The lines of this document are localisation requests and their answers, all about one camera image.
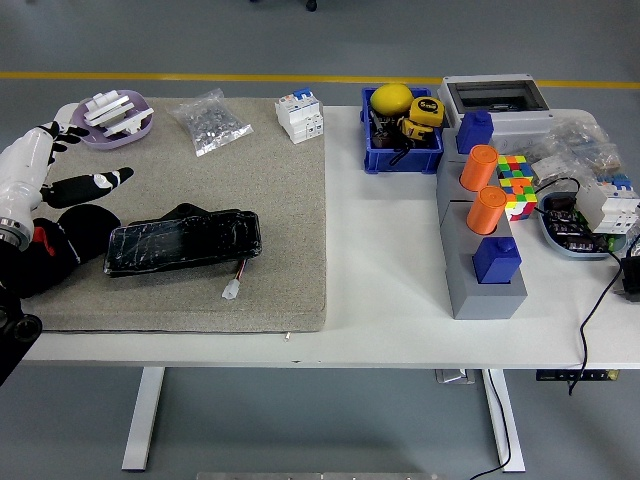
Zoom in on white table leg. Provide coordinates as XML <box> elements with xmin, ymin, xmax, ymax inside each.
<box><xmin>482</xmin><ymin>368</ymin><xmax>526</xmax><ymax>474</ymax></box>
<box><xmin>121</xmin><ymin>368</ymin><xmax>166</xmax><ymax>472</ymax></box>

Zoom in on black cable under table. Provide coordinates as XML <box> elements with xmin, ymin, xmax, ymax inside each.
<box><xmin>468</xmin><ymin>369</ymin><xmax>512</xmax><ymax>480</ymax></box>

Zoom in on yellow and black tape measure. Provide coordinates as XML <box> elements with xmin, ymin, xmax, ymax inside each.
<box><xmin>399</xmin><ymin>117</ymin><xmax>435</xmax><ymax>142</ymax></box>

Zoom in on orange cylinder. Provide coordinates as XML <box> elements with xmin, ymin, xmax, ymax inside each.
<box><xmin>466</xmin><ymin>185</ymin><xmax>507</xmax><ymax>236</ymax></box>
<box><xmin>459</xmin><ymin>144</ymin><xmax>500</xmax><ymax>193</ymax></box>

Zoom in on grey block holder base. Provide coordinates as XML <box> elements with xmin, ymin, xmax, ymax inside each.
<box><xmin>435</xmin><ymin>124</ymin><xmax>530</xmax><ymax>321</ymax></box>

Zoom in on grey electrical enclosure box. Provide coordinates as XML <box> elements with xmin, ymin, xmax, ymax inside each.
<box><xmin>437</xmin><ymin>74</ymin><xmax>556</xmax><ymax>154</ymax></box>

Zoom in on grey-brown mat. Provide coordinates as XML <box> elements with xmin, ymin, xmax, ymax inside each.
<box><xmin>19</xmin><ymin>97</ymin><xmax>330</xmax><ymax>335</ymax></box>

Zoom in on black power adapter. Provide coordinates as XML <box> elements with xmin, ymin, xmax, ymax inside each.
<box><xmin>619</xmin><ymin>254</ymin><xmax>640</xmax><ymax>304</ymax></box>

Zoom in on black adapter cord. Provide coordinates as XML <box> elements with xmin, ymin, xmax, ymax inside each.
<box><xmin>568</xmin><ymin>249</ymin><xmax>626</xmax><ymax>397</ymax></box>

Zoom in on black handled tool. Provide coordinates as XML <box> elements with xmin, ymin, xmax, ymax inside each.
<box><xmin>368</xmin><ymin>108</ymin><xmax>394</xmax><ymax>149</ymax></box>

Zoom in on colourful puzzle cube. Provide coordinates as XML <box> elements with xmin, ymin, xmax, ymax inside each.
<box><xmin>495</xmin><ymin>154</ymin><xmax>531</xmax><ymax>182</ymax></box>
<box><xmin>497</xmin><ymin>177</ymin><xmax>539</xmax><ymax>223</ymax></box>

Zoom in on panel wire with white connector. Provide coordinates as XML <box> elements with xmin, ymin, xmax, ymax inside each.
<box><xmin>221</xmin><ymin>257</ymin><xmax>249</xmax><ymax>301</ymax></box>

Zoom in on blue plastic bin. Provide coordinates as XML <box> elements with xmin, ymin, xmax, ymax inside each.
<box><xmin>360</xmin><ymin>87</ymin><xmax>445</xmax><ymax>175</ymax></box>

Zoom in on blue block with knob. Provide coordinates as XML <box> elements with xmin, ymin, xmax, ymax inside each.
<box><xmin>472</xmin><ymin>237</ymin><xmax>523</xmax><ymax>285</ymax></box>
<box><xmin>455</xmin><ymin>110</ymin><xmax>495</xmax><ymax>155</ymax></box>

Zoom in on yellow lemon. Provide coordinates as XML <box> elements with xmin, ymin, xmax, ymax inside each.
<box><xmin>369</xmin><ymin>83</ymin><xmax>414</xmax><ymax>115</ymax></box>

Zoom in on white plastic bracket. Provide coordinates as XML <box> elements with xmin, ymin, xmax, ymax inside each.
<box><xmin>82</xmin><ymin>89</ymin><xmax>135</xmax><ymax>124</ymax></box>
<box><xmin>102</xmin><ymin>106</ymin><xmax>155</xmax><ymax>137</ymax></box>

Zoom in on blue-grey dish with components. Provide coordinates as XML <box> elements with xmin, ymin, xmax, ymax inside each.
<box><xmin>537</xmin><ymin>189</ymin><xmax>630</xmax><ymax>262</ymax></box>

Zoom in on clear bags of components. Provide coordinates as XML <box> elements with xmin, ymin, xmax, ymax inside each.
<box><xmin>542</xmin><ymin>117</ymin><xmax>626</xmax><ymax>184</ymax></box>

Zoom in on metal bracket under table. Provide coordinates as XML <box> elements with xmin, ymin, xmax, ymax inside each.
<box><xmin>433</xmin><ymin>368</ymin><xmax>476</xmax><ymax>385</ymax></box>

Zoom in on clear bag of screws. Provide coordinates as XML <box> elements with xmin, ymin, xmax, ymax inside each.
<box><xmin>165</xmin><ymin>88</ymin><xmax>255</xmax><ymax>159</ymax></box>

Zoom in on thin black cable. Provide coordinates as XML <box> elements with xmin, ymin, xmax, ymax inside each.
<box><xmin>532</xmin><ymin>176</ymin><xmax>584</xmax><ymax>216</ymax></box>

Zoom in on white circuit breaker blue switches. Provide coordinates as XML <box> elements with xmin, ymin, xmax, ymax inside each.
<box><xmin>574</xmin><ymin>172</ymin><xmax>640</xmax><ymax>236</ymax></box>

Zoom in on round yellow tape measure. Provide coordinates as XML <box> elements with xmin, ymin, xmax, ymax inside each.
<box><xmin>408</xmin><ymin>96</ymin><xmax>446</xmax><ymax>129</ymax></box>

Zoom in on white circuit breaker blue switch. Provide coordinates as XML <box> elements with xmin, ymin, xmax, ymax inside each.
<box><xmin>274</xmin><ymin>87</ymin><xmax>325</xmax><ymax>146</ymax></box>

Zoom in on purple dish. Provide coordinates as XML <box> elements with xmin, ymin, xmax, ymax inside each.
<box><xmin>71</xmin><ymin>89</ymin><xmax>155</xmax><ymax>151</ymax></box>

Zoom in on black table control panel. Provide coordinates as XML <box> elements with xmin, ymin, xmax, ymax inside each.
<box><xmin>535</xmin><ymin>368</ymin><xmax>620</xmax><ymax>382</ymax></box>

